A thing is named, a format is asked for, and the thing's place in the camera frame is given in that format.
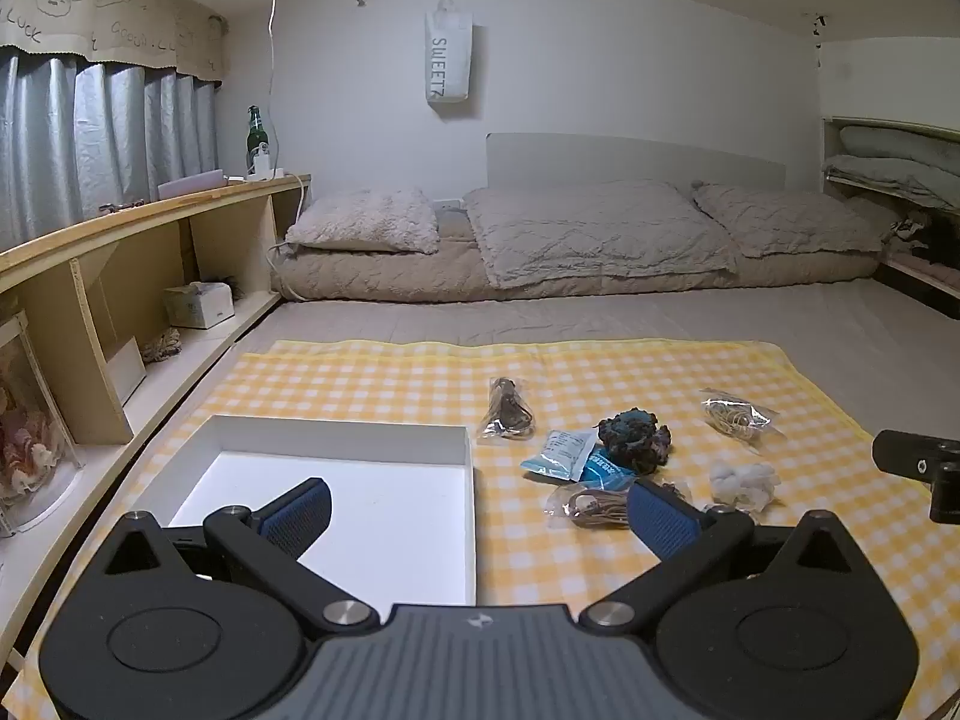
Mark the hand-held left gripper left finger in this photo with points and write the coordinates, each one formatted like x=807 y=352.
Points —
x=300 y=516

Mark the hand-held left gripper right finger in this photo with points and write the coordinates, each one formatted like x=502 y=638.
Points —
x=660 y=526

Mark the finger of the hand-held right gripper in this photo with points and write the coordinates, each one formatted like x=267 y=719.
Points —
x=909 y=454

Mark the white shallow cardboard box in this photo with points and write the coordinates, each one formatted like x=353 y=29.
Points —
x=360 y=510

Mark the dark teal knitted scrunchie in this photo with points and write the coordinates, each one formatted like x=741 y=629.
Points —
x=634 y=435

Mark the clear bag of white cotton balls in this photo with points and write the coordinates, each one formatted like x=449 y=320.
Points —
x=742 y=484

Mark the white and blue packet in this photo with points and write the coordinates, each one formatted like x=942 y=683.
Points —
x=555 y=454

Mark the clear bag of tan rubber bands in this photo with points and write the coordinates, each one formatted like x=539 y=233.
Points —
x=739 y=416

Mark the yellow checked cloth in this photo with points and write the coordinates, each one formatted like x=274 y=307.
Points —
x=375 y=382

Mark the dark folded clothes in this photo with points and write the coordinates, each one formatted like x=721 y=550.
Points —
x=930 y=240

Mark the grey bed mattress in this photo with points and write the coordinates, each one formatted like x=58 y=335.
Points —
x=600 y=315

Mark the white card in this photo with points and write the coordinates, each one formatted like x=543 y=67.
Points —
x=124 y=371

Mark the white tissue box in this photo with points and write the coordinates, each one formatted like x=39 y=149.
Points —
x=196 y=304

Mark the beige folded duvet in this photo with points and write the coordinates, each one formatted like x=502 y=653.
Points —
x=390 y=274

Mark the small beige quilted pillow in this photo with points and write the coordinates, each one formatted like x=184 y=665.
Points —
x=787 y=221

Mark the clear bag of plush toys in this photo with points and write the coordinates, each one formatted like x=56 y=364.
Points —
x=26 y=457

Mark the folded grey-green blankets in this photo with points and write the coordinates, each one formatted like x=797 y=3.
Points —
x=892 y=161

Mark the fuzzy beige pillow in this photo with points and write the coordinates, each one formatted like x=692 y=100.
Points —
x=364 y=221

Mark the large beige quilted pillow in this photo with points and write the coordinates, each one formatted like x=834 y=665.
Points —
x=592 y=229

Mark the wooden bedside shelf unit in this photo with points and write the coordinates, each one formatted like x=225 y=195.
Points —
x=82 y=300

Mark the pale pink flat box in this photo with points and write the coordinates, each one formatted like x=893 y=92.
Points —
x=191 y=186

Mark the white charger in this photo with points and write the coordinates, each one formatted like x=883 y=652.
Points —
x=264 y=167

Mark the white headboard panel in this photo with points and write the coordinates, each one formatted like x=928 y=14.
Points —
x=637 y=157

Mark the green glass bottle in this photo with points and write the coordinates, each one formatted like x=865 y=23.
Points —
x=256 y=136

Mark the grey curtain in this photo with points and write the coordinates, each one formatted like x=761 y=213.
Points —
x=75 y=142

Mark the white hanging bag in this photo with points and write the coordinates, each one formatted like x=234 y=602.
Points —
x=448 y=52

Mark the beige valance with drawings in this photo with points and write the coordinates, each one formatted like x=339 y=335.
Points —
x=105 y=7

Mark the white wall shelf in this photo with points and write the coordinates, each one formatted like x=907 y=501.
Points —
x=847 y=187

